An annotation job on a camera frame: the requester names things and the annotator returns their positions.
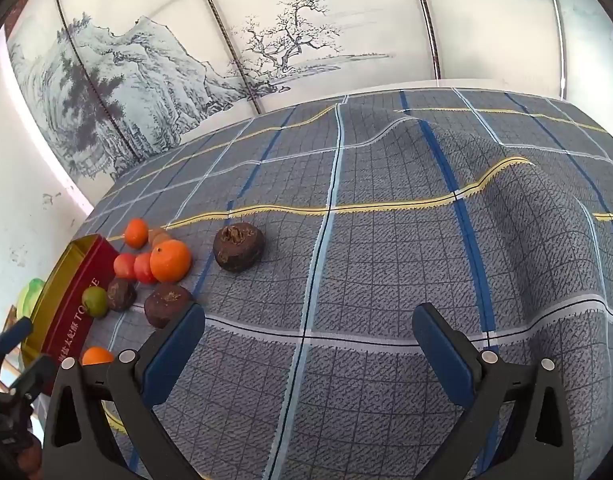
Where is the green round fruit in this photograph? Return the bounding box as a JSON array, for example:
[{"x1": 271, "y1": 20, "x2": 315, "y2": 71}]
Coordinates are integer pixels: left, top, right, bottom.
[{"x1": 81, "y1": 287, "x2": 110, "y2": 319}]

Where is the landscape painting screen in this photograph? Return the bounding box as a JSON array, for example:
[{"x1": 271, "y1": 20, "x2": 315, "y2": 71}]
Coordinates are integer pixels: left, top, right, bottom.
[{"x1": 4, "y1": 0, "x2": 613, "y2": 181}]

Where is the dark purple mangosteen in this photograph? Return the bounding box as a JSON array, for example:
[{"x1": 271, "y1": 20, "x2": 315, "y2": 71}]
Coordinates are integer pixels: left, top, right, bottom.
[
  {"x1": 213, "y1": 222, "x2": 266, "y2": 273},
  {"x1": 106, "y1": 279, "x2": 138, "y2": 312},
  {"x1": 144, "y1": 284, "x2": 194, "y2": 330}
]

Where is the red tin box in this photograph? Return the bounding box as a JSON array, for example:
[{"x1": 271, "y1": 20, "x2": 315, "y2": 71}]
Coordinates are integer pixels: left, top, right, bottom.
[{"x1": 25, "y1": 234, "x2": 121, "y2": 396}]

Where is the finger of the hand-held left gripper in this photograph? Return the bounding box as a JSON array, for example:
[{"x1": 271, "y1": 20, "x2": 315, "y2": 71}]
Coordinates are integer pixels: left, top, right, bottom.
[
  {"x1": 9, "y1": 355, "x2": 57, "y2": 402},
  {"x1": 0, "y1": 317, "x2": 34, "y2": 361}
]

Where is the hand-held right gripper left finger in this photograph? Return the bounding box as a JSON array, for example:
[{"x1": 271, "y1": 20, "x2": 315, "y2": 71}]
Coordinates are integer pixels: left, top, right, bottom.
[{"x1": 42, "y1": 304, "x2": 207, "y2": 480}]

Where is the small orange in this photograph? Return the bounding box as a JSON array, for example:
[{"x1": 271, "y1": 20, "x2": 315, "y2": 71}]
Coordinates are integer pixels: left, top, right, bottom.
[
  {"x1": 123, "y1": 218, "x2": 150, "y2": 249},
  {"x1": 81, "y1": 346, "x2": 116, "y2": 366}
]

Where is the green cabbage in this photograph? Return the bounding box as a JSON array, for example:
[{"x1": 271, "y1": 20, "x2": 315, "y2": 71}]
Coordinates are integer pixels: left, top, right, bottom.
[{"x1": 15, "y1": 280, "x2": 48, "y2": 319}]

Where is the red tomato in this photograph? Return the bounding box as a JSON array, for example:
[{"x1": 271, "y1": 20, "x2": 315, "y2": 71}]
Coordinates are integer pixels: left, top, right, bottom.
[
  {"x1": 113, "y1": 253, "x2": 138, "y2": 281},
  {"x1": 133, "y1": 252, "x2": 158, "y2": 285}
]

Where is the large orange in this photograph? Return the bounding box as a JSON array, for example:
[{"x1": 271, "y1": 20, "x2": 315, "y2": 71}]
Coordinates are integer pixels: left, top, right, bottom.
[{"x1": 149, "y1": 240, "x2": 192, "y2": 284}]

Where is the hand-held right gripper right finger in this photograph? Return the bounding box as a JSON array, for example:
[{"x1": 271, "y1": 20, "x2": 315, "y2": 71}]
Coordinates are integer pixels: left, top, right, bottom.
[{"x1": 411, "y1": 302, "x2": 575, "y2": 480}]

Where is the brown potato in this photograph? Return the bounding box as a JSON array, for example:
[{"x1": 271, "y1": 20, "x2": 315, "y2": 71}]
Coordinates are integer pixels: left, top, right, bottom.
[{"x1": 147, "y1": 227, "x2": 173, "y2": 250}]

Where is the grey plaid blanket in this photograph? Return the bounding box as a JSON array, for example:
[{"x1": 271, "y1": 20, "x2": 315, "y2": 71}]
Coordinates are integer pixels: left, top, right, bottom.
[{"x1": 84, "y1": 87, "x2": 613, "y2": 480}]

